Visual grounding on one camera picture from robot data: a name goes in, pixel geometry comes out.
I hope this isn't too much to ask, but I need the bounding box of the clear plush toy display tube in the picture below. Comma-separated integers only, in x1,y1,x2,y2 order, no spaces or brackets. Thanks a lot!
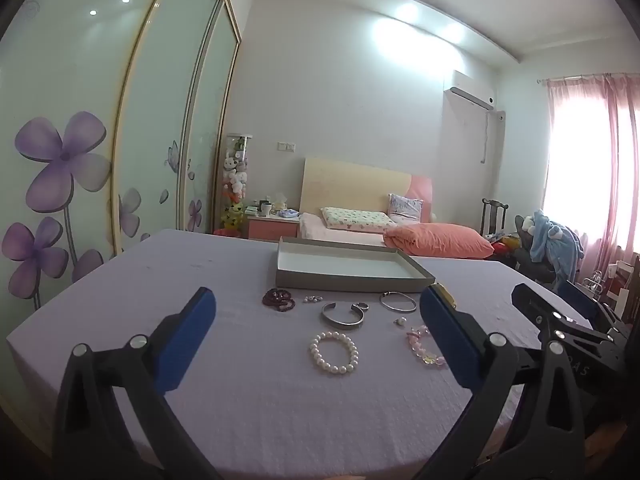
221,133,253,233

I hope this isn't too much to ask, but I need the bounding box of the floral print pillow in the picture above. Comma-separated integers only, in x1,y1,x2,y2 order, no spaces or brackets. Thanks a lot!
320,206,395,232

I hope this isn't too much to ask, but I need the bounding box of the white air conditioner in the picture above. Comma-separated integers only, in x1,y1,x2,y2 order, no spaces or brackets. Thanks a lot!
444,70,496,111

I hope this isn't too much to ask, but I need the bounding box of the wide silver cuff bangle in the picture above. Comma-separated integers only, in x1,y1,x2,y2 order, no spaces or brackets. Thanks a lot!
321,302,368,331

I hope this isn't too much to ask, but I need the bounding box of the pink crystal bead bracelet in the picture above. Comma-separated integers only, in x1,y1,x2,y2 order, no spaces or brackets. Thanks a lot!
405,326,447,367

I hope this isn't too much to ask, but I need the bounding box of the white air conditioner pipe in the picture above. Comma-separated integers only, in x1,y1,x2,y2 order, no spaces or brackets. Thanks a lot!
480,107,506,165

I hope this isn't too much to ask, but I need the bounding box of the blue plush garment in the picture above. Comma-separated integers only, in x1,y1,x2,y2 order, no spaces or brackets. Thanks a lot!
530,209,586,281

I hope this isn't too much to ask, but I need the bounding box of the white pearl bracelet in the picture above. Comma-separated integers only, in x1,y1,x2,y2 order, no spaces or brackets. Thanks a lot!
308,331,360,376

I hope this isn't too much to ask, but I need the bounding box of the dark wooden chair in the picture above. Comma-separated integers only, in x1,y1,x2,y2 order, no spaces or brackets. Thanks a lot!
480,198,510,241

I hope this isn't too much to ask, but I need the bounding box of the dark red bead bracelet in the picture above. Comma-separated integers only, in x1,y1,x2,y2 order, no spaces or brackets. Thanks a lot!
261,288,297,313

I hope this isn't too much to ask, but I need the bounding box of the pile of colourful toys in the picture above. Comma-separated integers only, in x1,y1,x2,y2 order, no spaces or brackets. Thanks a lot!
492,232,521,256

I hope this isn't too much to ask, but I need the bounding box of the curtain rod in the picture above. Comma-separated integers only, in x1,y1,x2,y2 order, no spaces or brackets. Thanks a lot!
536,74,640,85

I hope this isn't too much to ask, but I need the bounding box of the yellow plush toy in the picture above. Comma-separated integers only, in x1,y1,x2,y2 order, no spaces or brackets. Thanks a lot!
222,202,246,228

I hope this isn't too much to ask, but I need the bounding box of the purple print pillow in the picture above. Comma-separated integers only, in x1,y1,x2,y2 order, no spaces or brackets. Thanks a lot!
387,193,423,222

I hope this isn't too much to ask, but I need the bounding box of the beige and pink headboard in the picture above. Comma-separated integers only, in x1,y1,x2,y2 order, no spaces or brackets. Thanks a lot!
300,156,433,223

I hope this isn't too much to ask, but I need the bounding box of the cream yellow wristwatch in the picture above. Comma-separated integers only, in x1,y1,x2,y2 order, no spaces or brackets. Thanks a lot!
433,282,457,309

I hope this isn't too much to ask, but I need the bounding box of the grey swivel chair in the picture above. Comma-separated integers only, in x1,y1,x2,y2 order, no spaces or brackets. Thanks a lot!
515,215,581,286

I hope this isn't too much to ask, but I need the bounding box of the thin silver bangle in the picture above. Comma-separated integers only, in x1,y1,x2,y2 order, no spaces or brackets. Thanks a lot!
379,291,417,314

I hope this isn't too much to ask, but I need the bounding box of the pink sheeted bed mattress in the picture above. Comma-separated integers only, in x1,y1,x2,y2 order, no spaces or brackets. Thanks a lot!
298,212,401,248

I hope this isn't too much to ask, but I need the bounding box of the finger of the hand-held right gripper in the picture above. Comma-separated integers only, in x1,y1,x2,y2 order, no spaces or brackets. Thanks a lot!
511,283,616,346
557,280,628,336

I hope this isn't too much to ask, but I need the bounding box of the salmon folded quilt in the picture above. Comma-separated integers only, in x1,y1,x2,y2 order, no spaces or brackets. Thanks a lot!
382,222,496,260

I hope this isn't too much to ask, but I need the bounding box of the white low shelf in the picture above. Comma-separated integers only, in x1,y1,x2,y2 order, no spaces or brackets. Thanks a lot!
605,252,640,321

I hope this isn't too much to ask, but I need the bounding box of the grey shallow box tray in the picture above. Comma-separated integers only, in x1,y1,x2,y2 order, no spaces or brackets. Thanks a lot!
276,236,436,293

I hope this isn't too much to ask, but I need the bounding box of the floral sliding door wardrobe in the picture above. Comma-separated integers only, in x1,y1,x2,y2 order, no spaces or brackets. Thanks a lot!
0,0,243,411

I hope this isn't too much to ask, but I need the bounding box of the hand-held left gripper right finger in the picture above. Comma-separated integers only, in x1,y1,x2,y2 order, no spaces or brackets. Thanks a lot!
412,285,586,480

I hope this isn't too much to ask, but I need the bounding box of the pink curtain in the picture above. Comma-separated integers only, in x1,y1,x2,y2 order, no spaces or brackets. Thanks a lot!
542,74,640,291

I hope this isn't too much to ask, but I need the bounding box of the pink nightstand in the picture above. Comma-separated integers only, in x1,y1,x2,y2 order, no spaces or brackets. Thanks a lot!
248,212,301,241

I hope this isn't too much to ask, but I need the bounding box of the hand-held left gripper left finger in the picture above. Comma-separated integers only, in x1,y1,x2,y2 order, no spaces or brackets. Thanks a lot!
52,286,226,480

